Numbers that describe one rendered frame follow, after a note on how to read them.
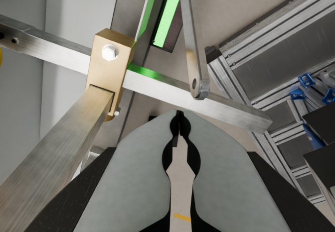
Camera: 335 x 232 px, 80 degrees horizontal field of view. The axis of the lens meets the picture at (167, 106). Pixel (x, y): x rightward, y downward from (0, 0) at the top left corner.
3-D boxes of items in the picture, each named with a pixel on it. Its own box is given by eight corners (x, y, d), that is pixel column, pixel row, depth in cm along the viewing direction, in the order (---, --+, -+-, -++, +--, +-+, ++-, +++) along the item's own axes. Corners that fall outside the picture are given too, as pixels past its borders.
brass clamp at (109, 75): (141, 41, 31) (136, 49, 26) (121, 111, 37) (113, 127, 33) (101, 25, 30) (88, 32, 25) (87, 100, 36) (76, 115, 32)
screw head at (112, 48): (120, 47, 26) (117, 50, 25) (116, 61, 27) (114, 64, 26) (104, 41, 26) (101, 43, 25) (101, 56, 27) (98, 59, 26)
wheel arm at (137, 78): (264, 108, 35) (275, 122, 32) (254, 123, 37) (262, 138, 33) (4, 12, 29) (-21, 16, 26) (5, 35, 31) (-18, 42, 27)
